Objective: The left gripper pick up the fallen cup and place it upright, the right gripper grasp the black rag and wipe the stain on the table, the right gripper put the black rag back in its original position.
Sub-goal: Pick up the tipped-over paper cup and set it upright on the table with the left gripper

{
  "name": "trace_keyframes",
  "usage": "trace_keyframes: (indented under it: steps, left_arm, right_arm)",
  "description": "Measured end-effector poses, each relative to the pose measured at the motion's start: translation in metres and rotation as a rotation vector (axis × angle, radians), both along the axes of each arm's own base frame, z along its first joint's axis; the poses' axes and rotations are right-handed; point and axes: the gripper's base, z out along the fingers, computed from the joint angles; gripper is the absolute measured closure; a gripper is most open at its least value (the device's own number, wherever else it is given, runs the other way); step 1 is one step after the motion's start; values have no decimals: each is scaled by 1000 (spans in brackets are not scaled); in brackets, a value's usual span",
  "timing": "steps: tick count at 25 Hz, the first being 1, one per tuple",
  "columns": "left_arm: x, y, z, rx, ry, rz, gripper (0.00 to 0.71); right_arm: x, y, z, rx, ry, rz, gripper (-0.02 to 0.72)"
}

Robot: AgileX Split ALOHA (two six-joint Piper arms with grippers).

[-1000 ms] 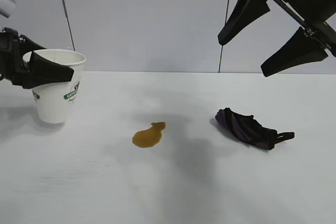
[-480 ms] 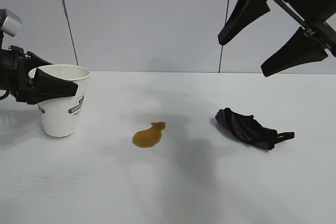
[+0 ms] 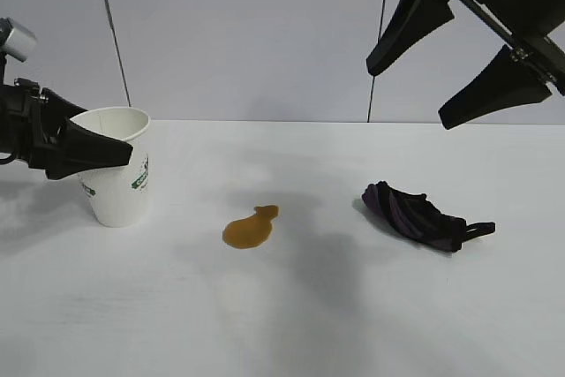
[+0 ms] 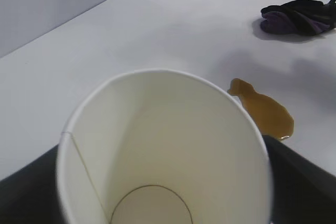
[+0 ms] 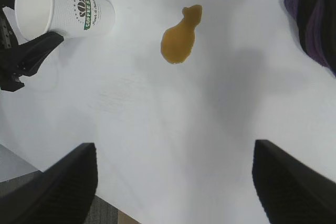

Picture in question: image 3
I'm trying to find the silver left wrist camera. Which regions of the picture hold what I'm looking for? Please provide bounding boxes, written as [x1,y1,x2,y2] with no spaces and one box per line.
[0,17,38,62]

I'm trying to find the brown liquid spill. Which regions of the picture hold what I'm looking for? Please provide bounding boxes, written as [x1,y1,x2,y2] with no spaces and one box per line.
[221,204,281,250]

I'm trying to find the dark purple black cloth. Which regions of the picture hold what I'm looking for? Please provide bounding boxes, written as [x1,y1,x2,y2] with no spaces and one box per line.
[361,180,496,253]

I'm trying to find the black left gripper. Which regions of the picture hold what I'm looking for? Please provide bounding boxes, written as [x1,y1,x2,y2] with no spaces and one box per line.
[0,78,134,180]

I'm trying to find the white paper cup green logo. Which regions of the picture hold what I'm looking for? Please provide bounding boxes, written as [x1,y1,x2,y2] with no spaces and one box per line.
[69,106,152,228]

